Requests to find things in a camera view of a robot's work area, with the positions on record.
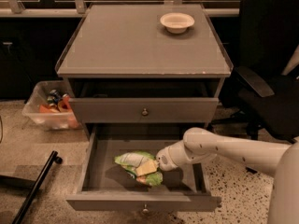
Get open grey middle drawer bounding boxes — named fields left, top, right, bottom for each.
left=66, top=124, right=221, bottom=212

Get clear plastic storage bin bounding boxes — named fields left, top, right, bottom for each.
left=22, top=80, right=69, bottom=130

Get round brass middle knob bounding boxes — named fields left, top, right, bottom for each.
left=141, top=204, right=150, bottom=215

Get white paper bowl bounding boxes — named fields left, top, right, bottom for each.
left=160, top=12, right=194, bottom=35

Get round brass top knob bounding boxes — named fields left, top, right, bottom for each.
left=141, top=108, right=150, bottom=117

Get round brass knob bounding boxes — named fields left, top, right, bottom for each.
left=141, top=204, right=150, bottom=215
left=141, top=108, right=150, bottom=117

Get black office chair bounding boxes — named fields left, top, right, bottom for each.
left=210, top=0, right=299, bottom=175

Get orange snack packages in bin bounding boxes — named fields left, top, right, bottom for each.
left=39, top=89, right=79, bottom=129

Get black metal stand leg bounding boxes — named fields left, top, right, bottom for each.
left=0, top=150, right=63, bottom=224

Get green rice chip bag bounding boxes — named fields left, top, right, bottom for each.
left=114, top=151, right=163, bottom=187

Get grey top drawer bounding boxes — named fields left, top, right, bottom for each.
left=68, top=79, right=221, bottom=125

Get grey drawer cabinet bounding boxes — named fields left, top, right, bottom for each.
left=56, top=5, right=232, bottom=134

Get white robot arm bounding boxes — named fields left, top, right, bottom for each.
left=136, top=128, right=299, bottom=224

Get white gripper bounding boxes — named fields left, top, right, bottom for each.
left=135, top=144, right=184, bottom=176

